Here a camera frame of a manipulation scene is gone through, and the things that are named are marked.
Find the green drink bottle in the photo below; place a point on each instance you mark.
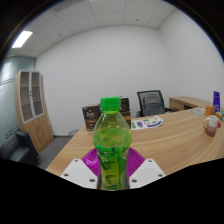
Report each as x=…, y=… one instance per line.
x=112, y=146

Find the white round-printed paper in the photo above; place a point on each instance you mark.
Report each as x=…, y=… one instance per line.
x=199, y=111

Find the black leather armchair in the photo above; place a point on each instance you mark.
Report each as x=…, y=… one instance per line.
x=16, y=150

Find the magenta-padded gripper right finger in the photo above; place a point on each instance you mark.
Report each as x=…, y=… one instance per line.
x=148, y=170

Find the purple standing pouch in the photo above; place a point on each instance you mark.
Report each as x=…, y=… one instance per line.
x=216, y=101

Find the white and brown mug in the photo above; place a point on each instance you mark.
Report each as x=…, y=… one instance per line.
x=211, y=125

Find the white printed leaflet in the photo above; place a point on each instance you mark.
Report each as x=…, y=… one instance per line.
x=146, y=122

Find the grey waste bin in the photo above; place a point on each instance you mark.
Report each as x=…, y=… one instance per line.
x=73, y=133

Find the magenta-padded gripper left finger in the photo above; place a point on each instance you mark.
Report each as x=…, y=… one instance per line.
x=78, y=171

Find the wooden side desk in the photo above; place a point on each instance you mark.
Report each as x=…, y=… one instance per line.
x=186, y=101

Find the rectangular ceiling light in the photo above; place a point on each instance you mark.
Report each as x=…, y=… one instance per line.
x=22, y=39

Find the small dark brown box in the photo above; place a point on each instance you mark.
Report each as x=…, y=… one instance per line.
x=90, y=116

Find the wooden cabinet with glass doors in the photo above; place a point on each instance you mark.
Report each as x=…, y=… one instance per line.
x=36, y=128

